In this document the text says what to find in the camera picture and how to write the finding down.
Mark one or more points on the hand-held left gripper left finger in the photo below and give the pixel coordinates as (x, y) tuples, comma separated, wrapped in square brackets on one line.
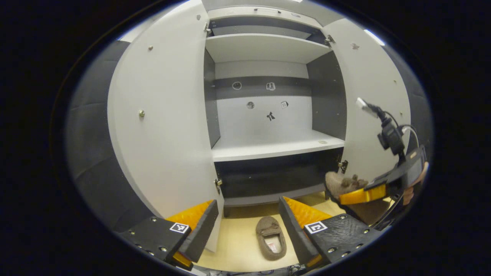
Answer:
[(203, 230)]

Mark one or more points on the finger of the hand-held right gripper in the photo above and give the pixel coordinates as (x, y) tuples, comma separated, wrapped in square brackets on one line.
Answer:
[(362, 195)]

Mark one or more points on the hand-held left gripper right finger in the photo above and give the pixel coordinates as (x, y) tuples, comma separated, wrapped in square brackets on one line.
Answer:
[(293, 230)]

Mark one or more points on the brown furry shoe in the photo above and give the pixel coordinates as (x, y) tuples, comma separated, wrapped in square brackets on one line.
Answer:
[(339, 184), (268, 226)]

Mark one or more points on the grey shoe cabinet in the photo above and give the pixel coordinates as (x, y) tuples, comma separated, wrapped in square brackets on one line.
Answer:
[(268, 46)]

